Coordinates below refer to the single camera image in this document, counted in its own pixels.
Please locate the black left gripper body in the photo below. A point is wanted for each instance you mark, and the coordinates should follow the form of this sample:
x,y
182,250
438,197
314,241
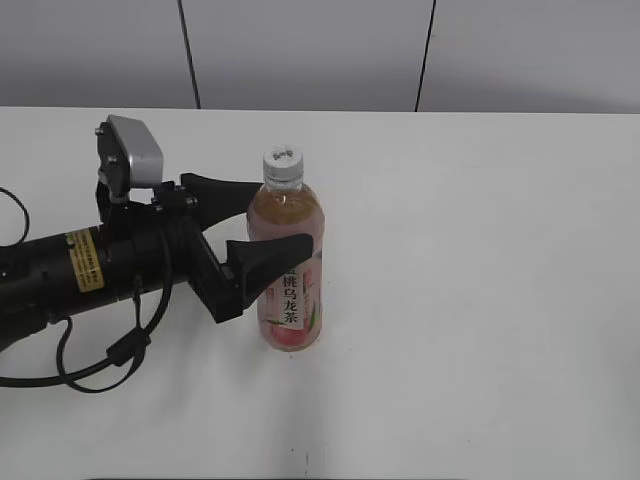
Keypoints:
x,y
141,247

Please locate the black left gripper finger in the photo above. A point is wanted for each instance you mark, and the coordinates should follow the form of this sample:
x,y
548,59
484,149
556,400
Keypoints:
x,y
214,201
255,265

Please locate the pink peach tea bottle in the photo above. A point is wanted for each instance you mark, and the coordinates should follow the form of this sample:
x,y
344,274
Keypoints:
x,y
290,310

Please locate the white bottle cap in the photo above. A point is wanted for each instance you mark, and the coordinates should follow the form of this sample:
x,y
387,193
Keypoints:
x,y
283,164

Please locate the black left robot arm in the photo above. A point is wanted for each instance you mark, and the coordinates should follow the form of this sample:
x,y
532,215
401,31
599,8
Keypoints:
x,y
47,279

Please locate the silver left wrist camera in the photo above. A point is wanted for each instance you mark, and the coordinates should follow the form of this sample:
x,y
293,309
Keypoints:
x,y
130,157

